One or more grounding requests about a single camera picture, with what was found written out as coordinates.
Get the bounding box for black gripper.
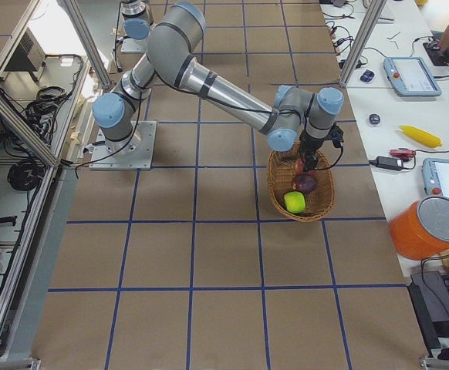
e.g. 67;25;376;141
299;123;343;170

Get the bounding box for bright red apple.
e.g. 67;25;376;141
294;158;309;175

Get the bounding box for dark red apple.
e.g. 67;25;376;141
292;173;317;194

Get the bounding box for green apple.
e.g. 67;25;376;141
283;191;306;214

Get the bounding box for wicker basket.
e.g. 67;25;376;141
267;142;335;222

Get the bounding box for dark round puck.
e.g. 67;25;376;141
368;113;381;126

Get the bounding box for black power adapter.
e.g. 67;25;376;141
374;156;404;171

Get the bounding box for red small tool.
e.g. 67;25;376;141
389;148;416;162

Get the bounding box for blue checkered pouch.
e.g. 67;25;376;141
360;69;375;83

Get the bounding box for yellow toy corn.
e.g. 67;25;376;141
399;125;442;149

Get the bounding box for far teach pendant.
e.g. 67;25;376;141
383;57;441;97

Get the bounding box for teach pendant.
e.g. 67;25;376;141
422;158;449;198
383;57;441;97

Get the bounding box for near teach pendant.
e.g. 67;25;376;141
422;158;449;198

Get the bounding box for orange cylinder container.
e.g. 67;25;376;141
389;196;449;261

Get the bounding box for aluminium frame post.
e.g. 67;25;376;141
339;0;387;87

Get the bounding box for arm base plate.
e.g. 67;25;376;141
89;120;157;170
120;38;147;54

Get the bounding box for black cable coil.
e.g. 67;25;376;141
7;157;45;192

